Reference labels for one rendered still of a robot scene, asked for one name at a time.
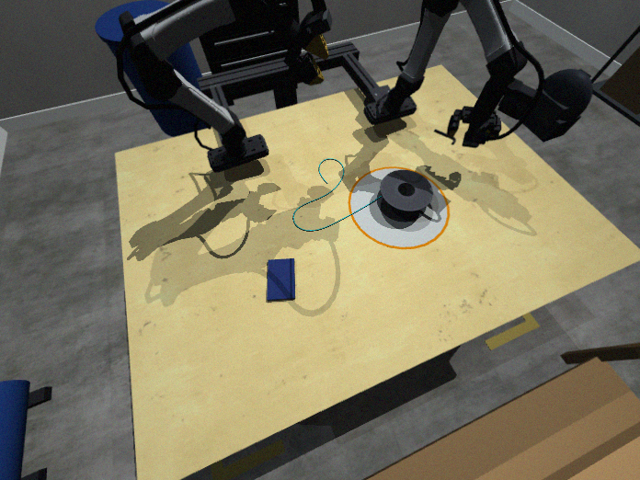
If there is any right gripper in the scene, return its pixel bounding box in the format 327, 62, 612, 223
272, 12, 328, 86

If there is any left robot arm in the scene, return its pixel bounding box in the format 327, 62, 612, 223
366, 0, 537, 148

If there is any grey perforated disc with centre hole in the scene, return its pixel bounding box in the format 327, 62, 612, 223
377, 170, 433, 222

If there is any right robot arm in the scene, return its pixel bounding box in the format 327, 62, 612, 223
127, 0, 333, 168

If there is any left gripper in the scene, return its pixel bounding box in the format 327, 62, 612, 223
447, 99, 502, 138

